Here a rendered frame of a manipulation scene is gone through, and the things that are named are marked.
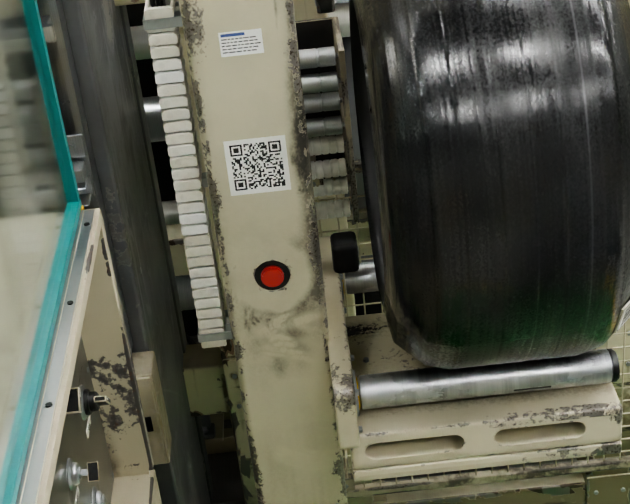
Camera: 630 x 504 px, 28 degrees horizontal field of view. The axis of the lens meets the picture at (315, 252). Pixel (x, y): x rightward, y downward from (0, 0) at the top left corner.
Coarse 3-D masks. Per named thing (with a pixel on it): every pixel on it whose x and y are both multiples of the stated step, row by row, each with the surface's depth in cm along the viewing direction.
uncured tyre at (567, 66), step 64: (384, 0) 140; (448, 0) 137; (512, 0) 136; (576, 0) 136; (384, 64) 138; (448, 64) 134; (512, 64) 134; (576, 64) 134; (384, 128) 137; (448, 128) 134; (512, 128) 133; (576, 128) 134; (384, 192) 140; (448, 192) 135; (512, 192) 135; (576, 192) 135; (384, 256) 147; (448, 256) 137; (512, 256) 138; (576, 256) 138; (448, 320) 144; (512, 320) 144; (576, 320) 145
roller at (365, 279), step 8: (360, 264) 188; (368, 264) 188; (352, 272) 187; (360, 272) 187; (368, 272) 187; (352, 280) 187; (360, 280) 187; (368, 280) 187; (376, 280) 187; (352, 288) 187; (360, 288) 187; (368, 288) 187; (376, 288) 188
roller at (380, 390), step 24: (552, 360) 163; (576, 360) 163; (600, 360) 163; (360, 384) 163; (384, 384) 163; (408, 384) 163; (432, 384) 163; (456, 384) 163; (480, 384) 163; (504, 384) 163; (528, 384) 163; (552, 384) 163; (576, 384) 163
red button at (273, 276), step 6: (264, 270) 161; (270, 270) 160; (276, 270) 160; (282, 270) 161; (264, 276) 161; (270, 276) 161; (276, 276) 161; (282, 276) 161; (264, 282) 161; (270, 282) 161; (276, 282) 161
